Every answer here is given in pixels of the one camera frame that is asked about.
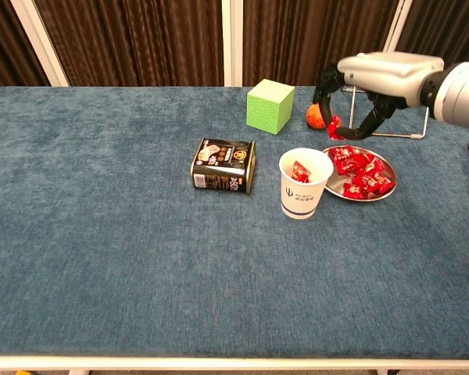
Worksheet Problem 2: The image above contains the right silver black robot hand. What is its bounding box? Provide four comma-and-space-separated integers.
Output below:
312, 52, 446, 141

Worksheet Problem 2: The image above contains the white paper cup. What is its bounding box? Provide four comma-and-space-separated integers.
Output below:
278, 147, 335, 220

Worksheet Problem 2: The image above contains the dark brown curtain panel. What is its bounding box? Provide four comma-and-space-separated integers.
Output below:
0, 0, 51, 94
242, 0, 403, 88
396, 0, 469, 67
34, 0, 224, 88

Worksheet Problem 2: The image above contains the orange ball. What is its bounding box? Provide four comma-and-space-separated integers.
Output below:
306, 102, 333, 130

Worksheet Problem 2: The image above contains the round steel plate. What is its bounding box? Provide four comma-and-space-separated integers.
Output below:
322, 145, 398, 203

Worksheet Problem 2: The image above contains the green foam cube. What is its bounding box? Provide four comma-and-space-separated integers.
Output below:
245, 78, 295, 136

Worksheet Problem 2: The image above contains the black tin can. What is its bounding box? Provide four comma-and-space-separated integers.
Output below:
190, 137, 257, 195

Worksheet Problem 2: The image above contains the blue tablecloth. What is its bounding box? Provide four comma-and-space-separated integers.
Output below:
0, 85, 469, 359

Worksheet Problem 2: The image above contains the white partition post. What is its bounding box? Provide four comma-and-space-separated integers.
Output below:
381, 0, 414, 55
9, 0, 70, 88
220, 0, 244, 88

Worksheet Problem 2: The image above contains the wire stand with white clips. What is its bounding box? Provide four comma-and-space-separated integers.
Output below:
341, 85, 431, 141

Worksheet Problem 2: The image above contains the white table frame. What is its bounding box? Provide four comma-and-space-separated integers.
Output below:
0, 354, 469, 375

